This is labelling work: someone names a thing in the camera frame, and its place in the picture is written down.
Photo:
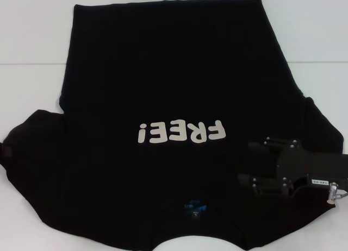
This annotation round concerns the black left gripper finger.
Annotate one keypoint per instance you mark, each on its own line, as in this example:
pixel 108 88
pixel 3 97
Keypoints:
pixel 7 151

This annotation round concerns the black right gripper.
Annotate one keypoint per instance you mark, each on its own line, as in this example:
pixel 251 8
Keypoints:
pixel 310 166

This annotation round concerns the black shirt with FREE print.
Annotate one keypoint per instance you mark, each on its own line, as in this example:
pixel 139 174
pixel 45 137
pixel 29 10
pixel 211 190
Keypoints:
pixel 163 71

